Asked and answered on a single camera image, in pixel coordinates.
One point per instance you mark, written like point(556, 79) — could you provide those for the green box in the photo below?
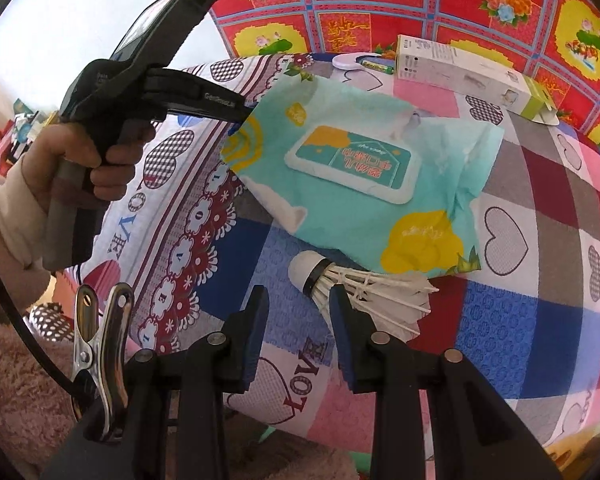
point(22, 107)

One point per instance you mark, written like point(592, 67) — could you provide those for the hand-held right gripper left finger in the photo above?
point(256, 340)

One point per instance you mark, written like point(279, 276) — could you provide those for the red box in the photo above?
point(2, 152)

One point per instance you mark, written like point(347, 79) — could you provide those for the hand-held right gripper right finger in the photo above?
point(342, 340)

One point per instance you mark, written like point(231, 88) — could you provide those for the metal spring clip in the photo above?
point(97, 395)

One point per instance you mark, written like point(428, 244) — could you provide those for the teal wet wipes pack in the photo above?
point(355, 210)

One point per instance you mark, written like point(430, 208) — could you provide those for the white feather shuttlecock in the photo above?
point(397, 300)

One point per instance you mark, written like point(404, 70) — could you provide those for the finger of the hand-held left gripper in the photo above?
point(210, 112)
point(200, 91)

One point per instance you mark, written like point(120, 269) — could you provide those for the person's left hand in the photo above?
point(75, 142)

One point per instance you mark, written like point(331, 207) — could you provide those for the white and green carton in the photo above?
point(455, 67)

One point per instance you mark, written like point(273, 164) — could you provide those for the polka dot cloth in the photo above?
point(50, 322)

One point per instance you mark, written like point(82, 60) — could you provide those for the green batteries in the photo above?
point(377, 66)

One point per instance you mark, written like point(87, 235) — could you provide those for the person's left forearm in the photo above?
point(10, 220)

